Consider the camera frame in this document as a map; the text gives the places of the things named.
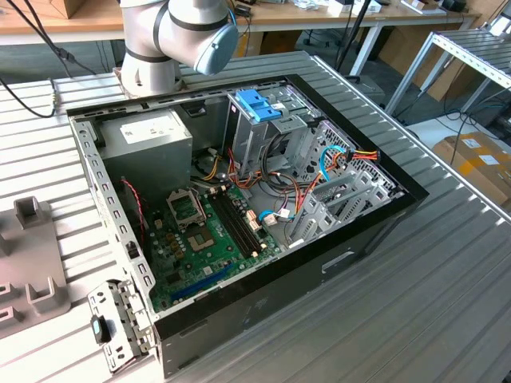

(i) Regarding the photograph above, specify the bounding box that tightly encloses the black blue case latch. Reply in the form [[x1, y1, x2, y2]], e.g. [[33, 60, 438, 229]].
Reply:
[[90, 314, 113, 345]]

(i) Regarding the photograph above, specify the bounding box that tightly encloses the CPU socket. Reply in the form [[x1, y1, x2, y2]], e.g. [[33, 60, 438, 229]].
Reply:
[[186, 223, 220, 255]]

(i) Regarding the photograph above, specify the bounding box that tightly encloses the multicolour wire bundle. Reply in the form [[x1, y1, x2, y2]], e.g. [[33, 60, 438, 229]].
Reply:
[[191, 147, 320, 224]]

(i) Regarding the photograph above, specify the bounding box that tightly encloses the black RAM slot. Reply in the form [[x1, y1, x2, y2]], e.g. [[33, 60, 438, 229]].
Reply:
[[208, 194, 253, 259], [218, 191, 263, 255]]

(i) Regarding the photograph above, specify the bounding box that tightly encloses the blue expansion slot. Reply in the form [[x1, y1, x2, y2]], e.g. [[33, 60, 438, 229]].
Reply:
[[170, 261, 236, 303]]

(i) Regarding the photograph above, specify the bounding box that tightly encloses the large brown cardboard sheet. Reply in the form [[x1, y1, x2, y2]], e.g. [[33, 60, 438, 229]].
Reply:
[[377, 23, 480, 103]]

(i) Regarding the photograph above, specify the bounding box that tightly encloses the green motherboard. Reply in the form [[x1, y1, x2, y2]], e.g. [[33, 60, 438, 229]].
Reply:
[[145, 184, 283, 314]]

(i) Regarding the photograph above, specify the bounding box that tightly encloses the metal socket cover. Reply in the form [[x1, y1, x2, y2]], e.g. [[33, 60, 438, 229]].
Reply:
[[164, 188, 208, 229]]

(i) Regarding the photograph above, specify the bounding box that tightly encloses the blue data wire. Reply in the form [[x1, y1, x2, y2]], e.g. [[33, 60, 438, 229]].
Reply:
[[318, 145, 349, 184]]

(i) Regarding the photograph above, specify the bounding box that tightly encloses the black stand pole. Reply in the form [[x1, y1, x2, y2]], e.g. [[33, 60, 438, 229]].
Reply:
[[335, 0, 374, 79]]

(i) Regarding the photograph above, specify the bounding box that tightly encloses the black open PC case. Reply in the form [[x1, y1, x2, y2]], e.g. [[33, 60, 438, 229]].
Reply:
[[65, 73, 431, 380]]

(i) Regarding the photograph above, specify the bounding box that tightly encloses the blue plastic drive latch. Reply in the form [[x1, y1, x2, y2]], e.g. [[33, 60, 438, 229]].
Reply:
[[234, 89, 295, 124]]

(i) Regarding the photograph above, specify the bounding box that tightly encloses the grey power supply box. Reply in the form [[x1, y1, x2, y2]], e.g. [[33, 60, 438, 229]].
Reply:
[[97, 108, 195, 203]]

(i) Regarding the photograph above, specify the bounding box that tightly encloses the orange yellow power wire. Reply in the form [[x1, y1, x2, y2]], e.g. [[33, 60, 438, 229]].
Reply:
[[305, 148, 383, 196]]

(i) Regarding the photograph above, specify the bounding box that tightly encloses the long wooden desk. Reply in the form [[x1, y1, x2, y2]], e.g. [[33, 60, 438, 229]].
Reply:
[[0, 0, 482, 77]]

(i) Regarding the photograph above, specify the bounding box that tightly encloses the blue wire white plug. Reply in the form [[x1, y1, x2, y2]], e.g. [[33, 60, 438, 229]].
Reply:
[[257, 209, 299, 227]]

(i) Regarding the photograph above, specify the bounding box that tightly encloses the red black fan wire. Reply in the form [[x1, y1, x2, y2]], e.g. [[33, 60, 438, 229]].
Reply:
[[121, 178, 149, 243]]

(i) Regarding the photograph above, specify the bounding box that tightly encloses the grey metal disk bay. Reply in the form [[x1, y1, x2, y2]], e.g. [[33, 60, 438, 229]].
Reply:
[[285, 169, 406, 249]]

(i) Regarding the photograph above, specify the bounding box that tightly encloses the grey metal drive cage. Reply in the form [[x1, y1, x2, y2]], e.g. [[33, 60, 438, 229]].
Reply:
[[223, 89, 319, 181]]

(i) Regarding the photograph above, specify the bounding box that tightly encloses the brown cardboard box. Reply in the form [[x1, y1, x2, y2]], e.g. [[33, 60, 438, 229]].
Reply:
[[433, 131, 511, 208]]

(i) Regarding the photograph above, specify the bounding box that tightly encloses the grey parts rack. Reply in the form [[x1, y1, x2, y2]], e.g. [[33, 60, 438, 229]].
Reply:
[[0, 197, 73, 340]]

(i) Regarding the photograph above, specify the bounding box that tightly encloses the small cardboard box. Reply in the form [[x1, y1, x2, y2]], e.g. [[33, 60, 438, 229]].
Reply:
[[47, 0, 87, 20]]

